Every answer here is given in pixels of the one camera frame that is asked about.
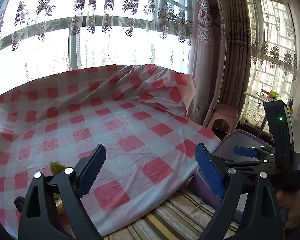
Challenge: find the yellow fruit slice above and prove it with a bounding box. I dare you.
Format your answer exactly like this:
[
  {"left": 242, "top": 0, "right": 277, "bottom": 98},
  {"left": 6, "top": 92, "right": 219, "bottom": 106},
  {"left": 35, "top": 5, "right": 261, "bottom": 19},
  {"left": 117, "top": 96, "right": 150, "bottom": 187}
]
[{"left": 53, "top": 193, "right": 65, "bottom": 215}]

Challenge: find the small dark passion fruit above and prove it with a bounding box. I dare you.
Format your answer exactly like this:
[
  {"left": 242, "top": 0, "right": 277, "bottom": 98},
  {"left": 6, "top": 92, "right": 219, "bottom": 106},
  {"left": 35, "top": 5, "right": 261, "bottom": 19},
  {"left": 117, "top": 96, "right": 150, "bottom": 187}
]
[{"left": 14, "top": 196, "right": 25, "bottom": 213}]

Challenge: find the green melon half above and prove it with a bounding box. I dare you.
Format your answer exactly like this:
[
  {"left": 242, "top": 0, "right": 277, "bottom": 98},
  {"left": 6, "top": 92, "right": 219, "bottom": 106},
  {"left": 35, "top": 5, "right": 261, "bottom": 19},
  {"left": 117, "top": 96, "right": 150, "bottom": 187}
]
[{"left": 50, "top": 161, "right": 66, "bottom": 175}]

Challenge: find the person's right hand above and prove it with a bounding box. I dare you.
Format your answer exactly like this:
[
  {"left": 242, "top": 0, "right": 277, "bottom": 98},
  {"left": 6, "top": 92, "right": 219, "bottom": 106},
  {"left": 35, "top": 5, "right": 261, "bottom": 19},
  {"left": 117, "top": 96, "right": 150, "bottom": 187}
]
[{"left": 276, "top": 190, "right": 300, "bottom": 229}]

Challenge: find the purple cardboard box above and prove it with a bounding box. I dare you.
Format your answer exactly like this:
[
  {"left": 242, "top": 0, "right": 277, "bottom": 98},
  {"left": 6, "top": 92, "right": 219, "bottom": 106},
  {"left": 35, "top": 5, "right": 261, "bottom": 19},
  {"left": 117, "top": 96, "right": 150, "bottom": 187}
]
[{"left": 187, "top": 129, "right": 271, "bottom": 210}]

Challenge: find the pink plastic stool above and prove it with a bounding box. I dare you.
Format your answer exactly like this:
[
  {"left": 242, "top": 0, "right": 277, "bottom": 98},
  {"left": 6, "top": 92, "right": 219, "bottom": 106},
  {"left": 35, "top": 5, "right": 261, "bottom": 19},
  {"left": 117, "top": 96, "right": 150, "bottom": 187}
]
[{"left": 207, "top": 103, "right": 239, "bottom": 135}]

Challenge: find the striped sofa cushion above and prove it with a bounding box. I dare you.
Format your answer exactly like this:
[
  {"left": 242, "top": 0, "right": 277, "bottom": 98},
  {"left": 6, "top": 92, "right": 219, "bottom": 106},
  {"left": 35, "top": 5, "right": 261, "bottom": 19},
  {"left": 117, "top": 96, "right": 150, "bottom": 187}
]
[{"left": 104, "top": 188, "right": 215, "bottom": 240}]

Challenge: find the glass side table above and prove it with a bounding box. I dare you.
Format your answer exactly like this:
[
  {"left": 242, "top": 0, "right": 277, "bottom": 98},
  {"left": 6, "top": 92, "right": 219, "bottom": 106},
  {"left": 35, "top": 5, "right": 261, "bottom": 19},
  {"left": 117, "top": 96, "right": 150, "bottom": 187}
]
[{"left": 242, "top": 88, "right": 298, "bottom": 137}]

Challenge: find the red white checkered tablecloth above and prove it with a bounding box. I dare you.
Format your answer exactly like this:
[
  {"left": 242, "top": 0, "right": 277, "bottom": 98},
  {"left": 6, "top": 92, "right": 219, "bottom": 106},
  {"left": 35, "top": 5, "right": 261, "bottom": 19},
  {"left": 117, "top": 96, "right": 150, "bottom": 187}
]
[{"left": 0, "top": 64, "right": 219, "bottom": 238}]

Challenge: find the brown pink curtain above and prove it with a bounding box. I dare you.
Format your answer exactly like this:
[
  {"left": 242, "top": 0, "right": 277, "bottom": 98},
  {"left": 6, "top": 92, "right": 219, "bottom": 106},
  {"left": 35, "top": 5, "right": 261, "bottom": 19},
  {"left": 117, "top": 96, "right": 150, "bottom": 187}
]
[{"left": 187, "top": 0, "right": 251, "bottom": 127}]

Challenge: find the floral lace sheer curtain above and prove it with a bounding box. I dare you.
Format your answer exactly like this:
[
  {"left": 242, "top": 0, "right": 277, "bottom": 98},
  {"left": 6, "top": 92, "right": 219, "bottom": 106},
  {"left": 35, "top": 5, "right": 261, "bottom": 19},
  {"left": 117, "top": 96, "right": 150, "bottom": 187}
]
[{"left": 0, "top": 0, "right": 193, "bottom": 71}]

